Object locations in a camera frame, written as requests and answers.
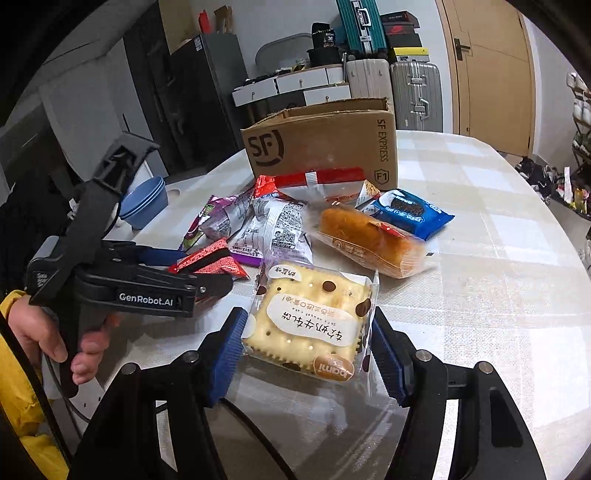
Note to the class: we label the stacked shoe boxes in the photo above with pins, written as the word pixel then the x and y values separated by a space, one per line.
pixel 403 40

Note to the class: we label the silver suitcase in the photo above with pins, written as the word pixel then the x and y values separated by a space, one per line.
pixel 417 91

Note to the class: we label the cracker sandwich pack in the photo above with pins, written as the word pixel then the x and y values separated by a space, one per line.
pixel 312 320

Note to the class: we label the white drawer desk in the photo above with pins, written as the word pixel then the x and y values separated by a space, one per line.
pixel 319 85

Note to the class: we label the teal suitcase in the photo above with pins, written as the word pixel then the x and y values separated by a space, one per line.
pixel 364 30

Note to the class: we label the SF cardboard box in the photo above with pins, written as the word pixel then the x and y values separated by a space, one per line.
pixel 358 132

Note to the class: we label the bread roll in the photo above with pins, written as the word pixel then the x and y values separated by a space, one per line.
pixel 371 243

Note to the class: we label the silver grey snack bag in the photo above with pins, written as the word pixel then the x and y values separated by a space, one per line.
pixel 275 230

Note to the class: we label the red small snack pack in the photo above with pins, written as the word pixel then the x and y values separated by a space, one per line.
pixel 212 259

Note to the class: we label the black refrigerator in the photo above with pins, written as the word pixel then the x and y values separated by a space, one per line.
pixel 207 69

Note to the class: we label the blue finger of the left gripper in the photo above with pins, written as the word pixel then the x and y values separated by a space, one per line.
pixel 210 286
pixel 152 256

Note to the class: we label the purple candy bag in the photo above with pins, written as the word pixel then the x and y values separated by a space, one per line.
pixel 221 217

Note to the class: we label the wooden door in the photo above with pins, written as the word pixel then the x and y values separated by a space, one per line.
pixel 493 85

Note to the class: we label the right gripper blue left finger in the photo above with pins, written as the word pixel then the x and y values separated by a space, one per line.
pixel 223 350

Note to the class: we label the blue Oreo pack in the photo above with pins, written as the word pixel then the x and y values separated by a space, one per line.
pixel 408 212

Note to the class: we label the beige suitcase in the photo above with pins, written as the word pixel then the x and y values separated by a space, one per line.
pixel 370 78

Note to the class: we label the blue stacked bowls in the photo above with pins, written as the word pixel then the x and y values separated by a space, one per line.
pixel 144 203

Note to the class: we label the shoe rack with shoes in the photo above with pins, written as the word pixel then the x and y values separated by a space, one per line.
pixel 568 187

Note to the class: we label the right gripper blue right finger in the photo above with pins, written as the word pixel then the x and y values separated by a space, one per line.
pixel 392 359

